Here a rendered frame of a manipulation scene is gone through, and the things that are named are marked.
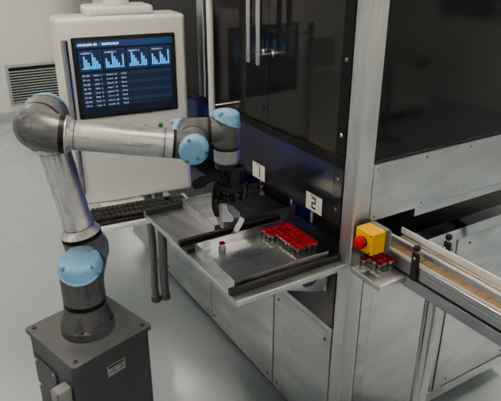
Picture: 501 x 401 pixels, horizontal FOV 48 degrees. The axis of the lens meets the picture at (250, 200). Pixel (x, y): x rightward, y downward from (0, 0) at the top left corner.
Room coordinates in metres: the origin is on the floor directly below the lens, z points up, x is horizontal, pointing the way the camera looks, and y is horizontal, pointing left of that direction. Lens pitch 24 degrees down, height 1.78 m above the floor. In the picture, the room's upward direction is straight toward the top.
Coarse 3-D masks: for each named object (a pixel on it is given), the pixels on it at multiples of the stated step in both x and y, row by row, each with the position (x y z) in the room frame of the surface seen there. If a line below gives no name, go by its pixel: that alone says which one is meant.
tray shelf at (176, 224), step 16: (176, 208) 1.95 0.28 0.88; (160, 224) 1.82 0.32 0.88; (176, 224) 1.82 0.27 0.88; (192, 224) 1.82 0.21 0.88; (304, 224) 1.82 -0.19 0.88; (176, 240) 1.70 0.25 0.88; (320, 240) 1.70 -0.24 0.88; (336, 240) 1.70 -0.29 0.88; (192, 256) 1.59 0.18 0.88; (208, 272) 1.49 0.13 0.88; (304, 272) 1.49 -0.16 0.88; (320, 272) 1.49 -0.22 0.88; (336, 272) 1.52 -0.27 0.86; (224, 288) 1.40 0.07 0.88; (256, 288) 1.40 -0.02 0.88; (272, 288) 1.40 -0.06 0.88; (288, 288) 1.43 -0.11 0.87; (240, 304) 1.34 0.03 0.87
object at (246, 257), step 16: (272, 224) 1.76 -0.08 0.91; (208, 240) 1.63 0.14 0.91; (224, 240) 1.66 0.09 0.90; (240, 240) 1.69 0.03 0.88; (256, 240) 1.69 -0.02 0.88; (208, 256) 1.53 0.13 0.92; (224, 256) 1.58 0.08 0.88; (240, 256) 1.59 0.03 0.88; (256, 256) 1.59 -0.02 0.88; (272, 256) 1.59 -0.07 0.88; (288, 256) 1.59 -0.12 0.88; (320, 256) 1.55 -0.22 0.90; (224, 272) 1.44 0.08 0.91; (240, 272) 1.49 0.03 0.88; (256, 272) 1.49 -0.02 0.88; (272, 272) 1.46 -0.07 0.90
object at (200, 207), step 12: (252, 192) 2.11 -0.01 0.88; (192, 204) 1.98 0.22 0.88; (204, 204) 1.98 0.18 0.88; (240, 204) 1.98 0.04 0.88; (252, 204) 1.98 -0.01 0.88; (264, 204) 1.99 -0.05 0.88; (276, 204) 1.99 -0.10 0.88; (204, 216) 1.88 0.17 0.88; (252, 216) 1.82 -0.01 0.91; (264, 216) 1.85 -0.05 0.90; (216, 228) 1.74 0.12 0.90
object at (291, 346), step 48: (144, 240) 3.11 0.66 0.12; (432, 240) 1.72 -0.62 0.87; (480, 240) 1.87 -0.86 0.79; (192, 288) 2.53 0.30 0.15; (240, 336) 2.11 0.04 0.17; (288, 336) 1.80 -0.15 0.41; (384, 336) 1.63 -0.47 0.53; (480, 336) 1.93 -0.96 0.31; (288, 384) 1.78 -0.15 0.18; (384, 384) 1.65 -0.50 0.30; (432, 384) 1.80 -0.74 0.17
